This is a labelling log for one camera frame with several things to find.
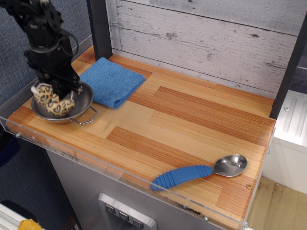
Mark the yellow object bottom left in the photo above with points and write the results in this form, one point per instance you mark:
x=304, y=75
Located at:
x=29, y=224

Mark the clear acrylic table guard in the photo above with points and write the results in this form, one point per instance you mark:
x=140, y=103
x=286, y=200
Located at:
x=173, y=120

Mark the stainless steel bowl with handles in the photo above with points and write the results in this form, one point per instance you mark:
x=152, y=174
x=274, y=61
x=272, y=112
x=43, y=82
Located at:
x=83, y=98

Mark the leopard print plush toy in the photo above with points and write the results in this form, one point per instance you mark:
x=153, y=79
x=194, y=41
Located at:
x=45, y=96

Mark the white grooved side unit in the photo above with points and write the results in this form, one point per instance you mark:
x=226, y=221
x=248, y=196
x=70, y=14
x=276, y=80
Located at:
x=286, y=162

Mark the dark grey post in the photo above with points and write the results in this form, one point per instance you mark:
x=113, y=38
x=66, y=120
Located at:
x=290, y=70
x=98, y=18

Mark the grey cabinet with dispenser panel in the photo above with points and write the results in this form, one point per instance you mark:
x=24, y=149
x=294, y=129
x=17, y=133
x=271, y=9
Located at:
x=111, y=190

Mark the folded blue towel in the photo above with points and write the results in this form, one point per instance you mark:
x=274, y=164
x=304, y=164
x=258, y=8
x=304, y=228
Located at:
x=111, y=83

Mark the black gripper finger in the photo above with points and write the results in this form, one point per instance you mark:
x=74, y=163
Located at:
x=63, y=87
x=43, y=77

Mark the dark grey left post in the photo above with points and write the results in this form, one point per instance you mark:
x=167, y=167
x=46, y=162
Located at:
x=98, y=18

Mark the blue handled metal spoon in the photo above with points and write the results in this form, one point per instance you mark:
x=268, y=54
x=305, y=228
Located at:
x=228, y=166

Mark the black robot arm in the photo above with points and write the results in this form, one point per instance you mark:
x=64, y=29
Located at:
x=35, y=17

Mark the dark grey right post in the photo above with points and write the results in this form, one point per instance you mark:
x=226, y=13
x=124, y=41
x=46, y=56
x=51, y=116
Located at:
x=290, y=70

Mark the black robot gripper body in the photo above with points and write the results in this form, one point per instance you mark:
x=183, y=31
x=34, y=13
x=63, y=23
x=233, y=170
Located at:
x=54, y=59

